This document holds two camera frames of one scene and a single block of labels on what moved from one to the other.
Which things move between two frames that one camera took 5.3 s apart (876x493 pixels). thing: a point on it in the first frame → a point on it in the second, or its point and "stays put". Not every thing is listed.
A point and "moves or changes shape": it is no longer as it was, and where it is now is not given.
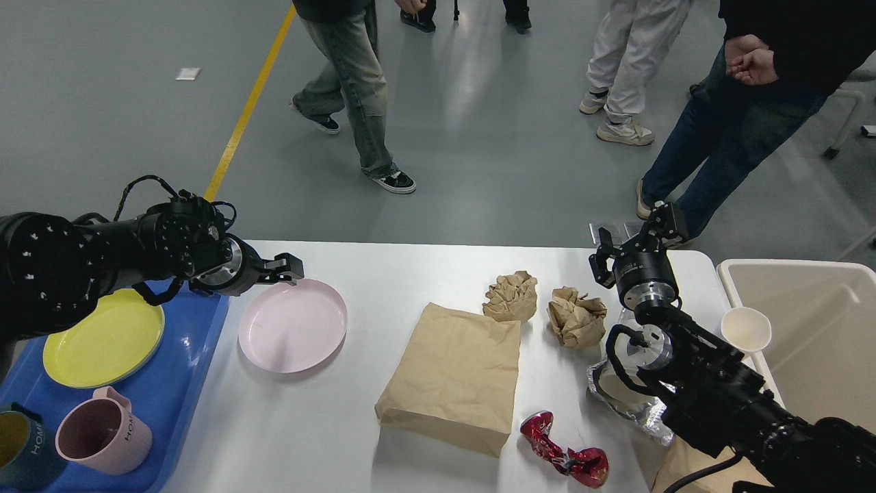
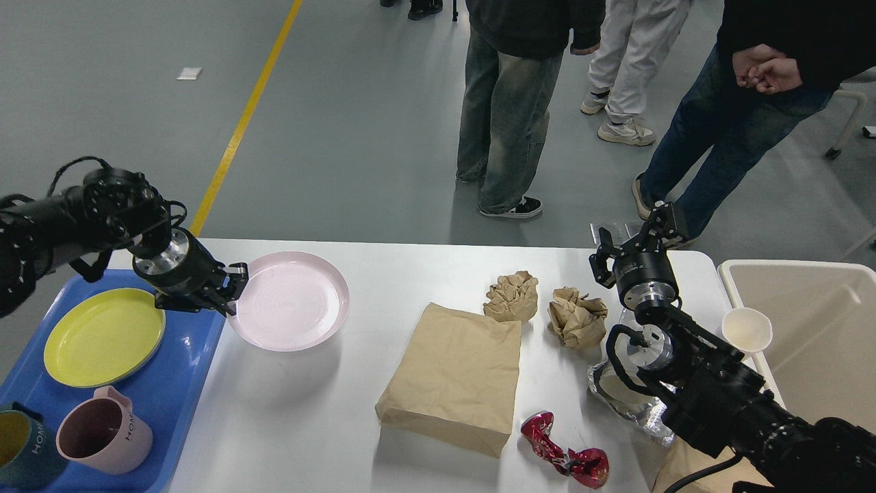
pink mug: x=100 y=434 stays put
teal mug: x=31 y=458 stays put
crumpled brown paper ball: x=513 y=298 stays put
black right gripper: x=643 y=276 stays put
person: x=348 y=70 → x=515 y=53
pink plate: x=291 y=328 moves or changes shape
